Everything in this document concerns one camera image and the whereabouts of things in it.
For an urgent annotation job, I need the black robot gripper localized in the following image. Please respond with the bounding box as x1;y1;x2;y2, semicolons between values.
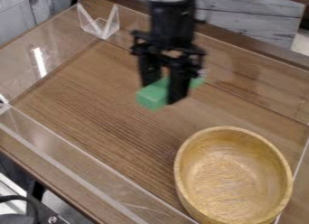
131;0;204;105

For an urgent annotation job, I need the green rectangular block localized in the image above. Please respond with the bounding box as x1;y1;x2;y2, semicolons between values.
133;75;207;112

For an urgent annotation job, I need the brown wooden bowl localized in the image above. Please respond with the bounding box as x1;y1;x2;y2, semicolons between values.
174;126;293;224

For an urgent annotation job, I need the clear acrylic corner bracket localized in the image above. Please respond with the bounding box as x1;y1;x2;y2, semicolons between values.
76;4;119;40

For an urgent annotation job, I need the clear acrylic tray wall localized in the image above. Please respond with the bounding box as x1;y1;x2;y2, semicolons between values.
0;101;196;224

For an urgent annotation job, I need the black metal table frame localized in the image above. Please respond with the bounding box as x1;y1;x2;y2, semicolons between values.
26;181;83;224

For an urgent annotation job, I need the black cable lower left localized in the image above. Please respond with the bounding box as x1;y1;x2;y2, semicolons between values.
0;194;41;224

